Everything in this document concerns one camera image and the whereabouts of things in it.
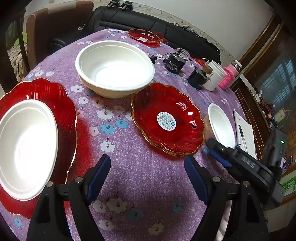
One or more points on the white paper bowl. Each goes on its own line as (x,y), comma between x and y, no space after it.
(218,126)
(29,146)

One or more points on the black pen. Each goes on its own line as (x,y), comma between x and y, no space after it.
(242,135)

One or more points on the wooden side cabinet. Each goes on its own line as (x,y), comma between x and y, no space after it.
(276,105)

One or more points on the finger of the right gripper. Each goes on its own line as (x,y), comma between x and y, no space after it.
(217,149)
(224,163)

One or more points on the white plastic jar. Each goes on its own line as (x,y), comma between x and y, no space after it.
(215,77)

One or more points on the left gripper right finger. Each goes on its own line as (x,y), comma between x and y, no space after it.
(235,203)

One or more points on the white notebook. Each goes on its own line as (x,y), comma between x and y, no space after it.
(248,135)

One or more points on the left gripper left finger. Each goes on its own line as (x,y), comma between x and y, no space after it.
(49,220)

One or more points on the far red plate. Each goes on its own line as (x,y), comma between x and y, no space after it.
(144,36)

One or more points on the black device with cork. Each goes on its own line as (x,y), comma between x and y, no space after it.
(199,77)

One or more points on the brown fabric armchair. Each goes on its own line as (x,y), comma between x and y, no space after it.
(45,24)

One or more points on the small black plug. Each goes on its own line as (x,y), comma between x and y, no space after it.
(153,58)

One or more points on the red gold-rimmed plate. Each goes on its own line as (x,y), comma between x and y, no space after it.
(168,119)

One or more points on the pink sleeved thermos bottle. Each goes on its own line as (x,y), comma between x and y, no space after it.
(232,70)

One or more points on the red plastic bag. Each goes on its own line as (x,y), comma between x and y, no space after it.
(198,61)

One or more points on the beige plastic bowl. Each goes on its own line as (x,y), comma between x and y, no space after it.
(110,93)

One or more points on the red wedding plate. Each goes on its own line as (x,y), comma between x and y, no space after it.
(55,97)

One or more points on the purple floral tablecloth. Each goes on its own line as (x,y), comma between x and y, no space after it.
(147,194)

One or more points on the black leather sofa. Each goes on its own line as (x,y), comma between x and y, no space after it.
(114,18)

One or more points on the dark wooden chair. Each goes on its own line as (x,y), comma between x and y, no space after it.
(14,60)

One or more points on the black power adapter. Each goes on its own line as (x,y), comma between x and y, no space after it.
(175,61)

